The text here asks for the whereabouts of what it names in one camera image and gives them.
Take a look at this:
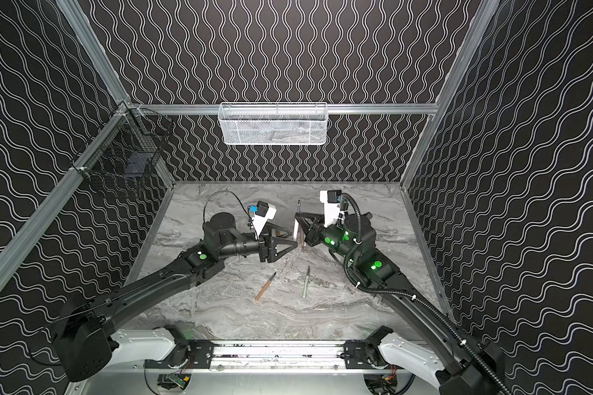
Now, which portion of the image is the white pen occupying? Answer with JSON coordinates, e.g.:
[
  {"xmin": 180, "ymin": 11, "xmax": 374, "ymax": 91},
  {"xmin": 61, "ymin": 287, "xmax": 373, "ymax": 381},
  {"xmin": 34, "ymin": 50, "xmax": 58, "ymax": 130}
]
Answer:
[{"xmin": 293, "ymin": 200, "xmax": 301, "ymax": 245}]

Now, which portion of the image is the tan pen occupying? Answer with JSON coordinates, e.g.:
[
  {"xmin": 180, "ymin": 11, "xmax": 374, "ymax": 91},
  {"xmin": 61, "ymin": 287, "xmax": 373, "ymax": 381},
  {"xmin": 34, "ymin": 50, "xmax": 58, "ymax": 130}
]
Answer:
[{"xmin": 298, "ymin": 231, "xmax": 306, "ymax": 250}]

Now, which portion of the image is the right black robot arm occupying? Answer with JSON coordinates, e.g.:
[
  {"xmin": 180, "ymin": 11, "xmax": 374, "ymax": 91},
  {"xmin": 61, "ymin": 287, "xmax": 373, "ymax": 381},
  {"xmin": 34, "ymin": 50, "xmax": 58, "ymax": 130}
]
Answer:
[{"xmin": 295, "ymin": 212, "xmax": 510, "ymax": 394}]

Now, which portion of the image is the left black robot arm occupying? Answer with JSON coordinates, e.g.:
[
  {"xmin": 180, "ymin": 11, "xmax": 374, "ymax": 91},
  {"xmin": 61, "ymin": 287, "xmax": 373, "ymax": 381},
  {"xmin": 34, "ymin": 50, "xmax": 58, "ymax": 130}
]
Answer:
[{"xmin": 49, "ymin": 212, "xmax": 297, "ymax": 382}]

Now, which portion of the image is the brown pen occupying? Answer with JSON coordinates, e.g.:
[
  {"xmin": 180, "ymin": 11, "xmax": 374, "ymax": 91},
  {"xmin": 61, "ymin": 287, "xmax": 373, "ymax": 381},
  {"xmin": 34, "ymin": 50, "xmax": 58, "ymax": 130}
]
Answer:
[{"xmin": 255, "ymin": 272, "xmax": 277, "ymax": 302}]

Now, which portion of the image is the aluminium horizontal back bar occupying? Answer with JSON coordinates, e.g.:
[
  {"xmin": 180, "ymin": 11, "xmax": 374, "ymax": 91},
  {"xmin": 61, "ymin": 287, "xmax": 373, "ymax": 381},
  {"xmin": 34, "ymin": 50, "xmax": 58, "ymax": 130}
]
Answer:
[{"xmin": 132, "ymin": 103, "xmax": 438, "ymax": 116}]

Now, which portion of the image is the aluminium left side bar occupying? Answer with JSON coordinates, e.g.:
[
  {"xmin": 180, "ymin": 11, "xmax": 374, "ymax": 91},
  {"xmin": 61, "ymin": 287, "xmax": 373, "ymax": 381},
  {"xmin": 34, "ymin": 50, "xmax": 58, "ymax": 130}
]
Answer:
[{"xmin": 0, "ymin": 102, "xmax": 128, "ymax": 293}]

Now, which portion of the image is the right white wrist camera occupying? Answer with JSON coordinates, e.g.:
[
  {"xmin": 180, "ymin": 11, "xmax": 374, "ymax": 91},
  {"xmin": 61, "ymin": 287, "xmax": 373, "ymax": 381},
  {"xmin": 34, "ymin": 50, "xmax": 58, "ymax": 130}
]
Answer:
[{"xmin": 320, "ymin": 189, "xmax": 344, "ymax": 227}]

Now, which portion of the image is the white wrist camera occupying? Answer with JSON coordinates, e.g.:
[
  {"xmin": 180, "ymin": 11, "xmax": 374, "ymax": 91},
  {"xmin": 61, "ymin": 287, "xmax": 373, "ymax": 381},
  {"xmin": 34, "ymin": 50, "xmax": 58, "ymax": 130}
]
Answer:
[
  {"xmin": 320, "ymin": 189, "xmax": 344, "ymax": 227},
  {"xmin": 249, "ymin": 201, "xmax": 277, "ymax": 239}
]

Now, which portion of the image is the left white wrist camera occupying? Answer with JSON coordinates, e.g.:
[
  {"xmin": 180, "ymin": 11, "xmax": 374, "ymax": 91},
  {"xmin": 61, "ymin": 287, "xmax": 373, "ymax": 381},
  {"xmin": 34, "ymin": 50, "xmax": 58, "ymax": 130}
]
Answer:
[{"xmin": 249, "ymin": 201, "xmax": 277, "ymax": 239}]

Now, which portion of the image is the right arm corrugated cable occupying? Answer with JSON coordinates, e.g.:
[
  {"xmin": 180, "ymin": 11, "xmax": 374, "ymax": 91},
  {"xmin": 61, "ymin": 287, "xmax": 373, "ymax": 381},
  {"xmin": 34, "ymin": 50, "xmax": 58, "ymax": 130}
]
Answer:
[{"xmin": 339, "ymin": 192, "xmax": 512, "ymax": 395}]

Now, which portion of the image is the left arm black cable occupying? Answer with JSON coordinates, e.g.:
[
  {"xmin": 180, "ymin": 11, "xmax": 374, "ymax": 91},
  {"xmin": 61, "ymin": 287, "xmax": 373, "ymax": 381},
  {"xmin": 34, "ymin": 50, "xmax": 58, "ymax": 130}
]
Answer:
[{"xmin": 202, "ymin": 189, "xmax": 255, "ymax": 228}]

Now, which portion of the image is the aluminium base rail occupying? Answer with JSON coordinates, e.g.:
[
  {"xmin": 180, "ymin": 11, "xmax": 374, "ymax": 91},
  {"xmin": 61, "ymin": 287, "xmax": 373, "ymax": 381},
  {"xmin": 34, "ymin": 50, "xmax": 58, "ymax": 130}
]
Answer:
[{"xmin": 143, "ymin": 340, "xmax": 405, "ymax": 374}]

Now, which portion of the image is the white wire mesh basket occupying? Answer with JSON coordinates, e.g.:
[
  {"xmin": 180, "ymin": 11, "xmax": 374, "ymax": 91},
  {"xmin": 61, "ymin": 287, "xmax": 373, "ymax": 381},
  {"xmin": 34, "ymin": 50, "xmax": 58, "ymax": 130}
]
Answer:
[{"xmin": 217, "ymin": 110, "xmax": 329, "ymax": 146}]

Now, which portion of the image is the black wire basket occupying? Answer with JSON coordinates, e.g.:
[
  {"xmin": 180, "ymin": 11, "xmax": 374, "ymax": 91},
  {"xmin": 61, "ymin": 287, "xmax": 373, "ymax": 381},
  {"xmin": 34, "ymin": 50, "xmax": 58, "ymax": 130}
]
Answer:
[{"xmin": 78, "ymin": 108, "xmax": 173, "ymax": 200}]

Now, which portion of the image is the aluminium corner post right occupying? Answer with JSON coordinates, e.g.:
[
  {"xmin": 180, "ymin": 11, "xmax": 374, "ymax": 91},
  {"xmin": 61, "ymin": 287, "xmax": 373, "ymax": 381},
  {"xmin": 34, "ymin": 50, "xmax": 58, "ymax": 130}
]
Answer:
[{"xmin": 400, "ymin": 0, "xmax": 501, "ymax": 191}]

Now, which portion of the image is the aluminium corner post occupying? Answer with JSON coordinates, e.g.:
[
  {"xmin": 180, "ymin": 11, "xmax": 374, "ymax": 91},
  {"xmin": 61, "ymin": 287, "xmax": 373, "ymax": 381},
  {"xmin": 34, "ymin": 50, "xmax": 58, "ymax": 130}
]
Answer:
[
  {"xmin": 57, "ymin": 0, "xmax": 131, "ymax": 105},
  {"xmin": 400, "ymin": 0, "xmax": 501, "ymax": 191}
]

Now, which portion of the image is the aluminium corner post left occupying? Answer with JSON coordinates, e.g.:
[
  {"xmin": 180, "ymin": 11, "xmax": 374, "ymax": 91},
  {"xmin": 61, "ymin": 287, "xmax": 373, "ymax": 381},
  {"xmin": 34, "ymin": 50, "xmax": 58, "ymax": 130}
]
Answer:
[{"xmin": 57, "ymin": 0, "xmax": 131, "ymax": 105}]

